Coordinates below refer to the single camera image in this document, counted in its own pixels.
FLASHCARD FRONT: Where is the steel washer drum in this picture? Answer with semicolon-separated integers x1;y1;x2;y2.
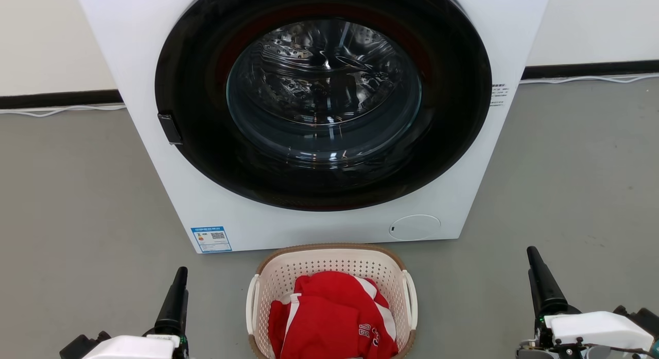
227;19;423;169

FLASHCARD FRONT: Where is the cream plastic laundry basket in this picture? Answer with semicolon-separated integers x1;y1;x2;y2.
246;243;418;359

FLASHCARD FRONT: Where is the blue energy label sticker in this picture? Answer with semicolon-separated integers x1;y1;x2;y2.
190;226;233;253

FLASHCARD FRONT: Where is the black door latch handle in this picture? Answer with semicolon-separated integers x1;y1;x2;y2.
158;113;183;145

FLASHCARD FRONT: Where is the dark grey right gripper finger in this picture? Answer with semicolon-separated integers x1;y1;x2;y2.
527;246;569;309

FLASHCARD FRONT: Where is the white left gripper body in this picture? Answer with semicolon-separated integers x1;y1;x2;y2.
82;326;190;359

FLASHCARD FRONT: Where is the small printed text sticker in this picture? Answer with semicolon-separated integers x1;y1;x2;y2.
490;83;509;108

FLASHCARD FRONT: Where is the white front-load washing machine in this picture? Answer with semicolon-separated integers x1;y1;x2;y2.
75;0;553;254

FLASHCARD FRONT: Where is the black baseboard strip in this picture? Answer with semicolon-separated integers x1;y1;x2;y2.
0;90;124;110
522;60;659;80

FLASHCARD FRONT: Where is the red and white garment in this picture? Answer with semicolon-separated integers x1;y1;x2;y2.
268;270;400;359

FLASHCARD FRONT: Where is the round white filter cover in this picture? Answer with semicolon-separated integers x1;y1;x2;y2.
389;214;441;241

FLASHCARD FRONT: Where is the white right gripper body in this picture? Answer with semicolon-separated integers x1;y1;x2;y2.
517;302;659;359

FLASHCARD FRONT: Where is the white floor cable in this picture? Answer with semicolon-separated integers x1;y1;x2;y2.
520;73;659;85
0;105;127;117

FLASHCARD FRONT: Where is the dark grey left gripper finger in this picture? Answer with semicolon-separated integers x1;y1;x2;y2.
154;267;189;329

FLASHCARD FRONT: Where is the round black washer door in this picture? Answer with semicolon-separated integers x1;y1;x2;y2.
154;0;493;212

